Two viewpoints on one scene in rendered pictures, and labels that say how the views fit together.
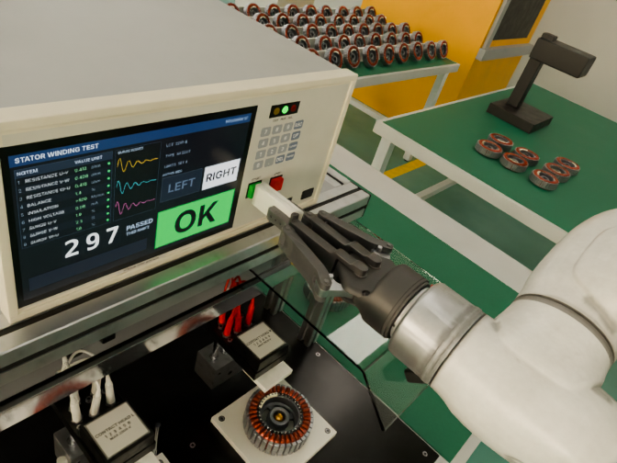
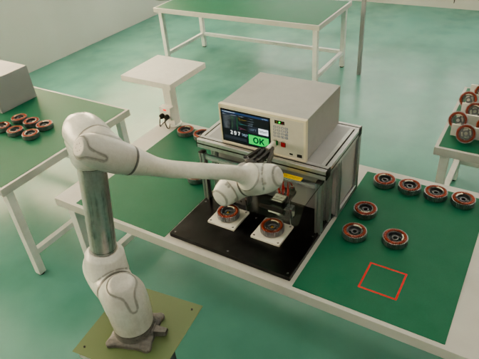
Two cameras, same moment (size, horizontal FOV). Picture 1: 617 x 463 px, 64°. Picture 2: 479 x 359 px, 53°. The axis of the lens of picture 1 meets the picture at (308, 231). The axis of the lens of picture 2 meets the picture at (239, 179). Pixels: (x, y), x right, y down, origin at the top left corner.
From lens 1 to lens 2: 197 cm
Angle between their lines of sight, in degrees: 72
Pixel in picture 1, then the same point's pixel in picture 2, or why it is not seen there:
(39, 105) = (228, 103)
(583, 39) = not seen: outside the picture
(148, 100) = (242, 107)
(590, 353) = not seen: hidden behind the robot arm
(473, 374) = not seen: hidden behind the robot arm
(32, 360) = (220, 149)
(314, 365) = (306, 236)
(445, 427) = (308, 283)
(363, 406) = (296, 253)
